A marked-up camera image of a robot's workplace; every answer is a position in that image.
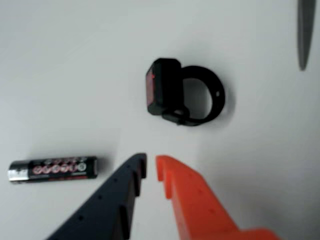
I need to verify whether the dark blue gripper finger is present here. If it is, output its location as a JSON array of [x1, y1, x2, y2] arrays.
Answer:
[[46, 152, 149, 240]]

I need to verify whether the black bike light with strap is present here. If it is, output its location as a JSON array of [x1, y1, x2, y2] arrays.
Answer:
[[145, 57, 226, 127]]

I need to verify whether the black AAA battery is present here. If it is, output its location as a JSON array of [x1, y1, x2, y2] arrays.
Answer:
[[8, 155, 99, 185]]

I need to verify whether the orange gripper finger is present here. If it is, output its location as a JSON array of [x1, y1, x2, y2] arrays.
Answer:
[[155, 154, 281, 240]]

